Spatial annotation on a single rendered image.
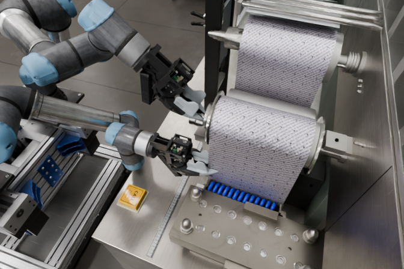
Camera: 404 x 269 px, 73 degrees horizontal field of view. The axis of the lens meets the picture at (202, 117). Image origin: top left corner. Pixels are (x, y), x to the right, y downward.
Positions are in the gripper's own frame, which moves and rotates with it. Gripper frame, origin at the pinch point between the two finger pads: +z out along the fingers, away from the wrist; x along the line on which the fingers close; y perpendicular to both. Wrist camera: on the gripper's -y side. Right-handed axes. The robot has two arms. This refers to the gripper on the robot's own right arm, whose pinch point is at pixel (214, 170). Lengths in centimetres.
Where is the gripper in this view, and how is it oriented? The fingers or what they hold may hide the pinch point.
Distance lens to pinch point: 81.7
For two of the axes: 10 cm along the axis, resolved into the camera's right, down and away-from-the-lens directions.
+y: 0.0, -6.6, -7.5
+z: 9.3, 2.7, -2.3
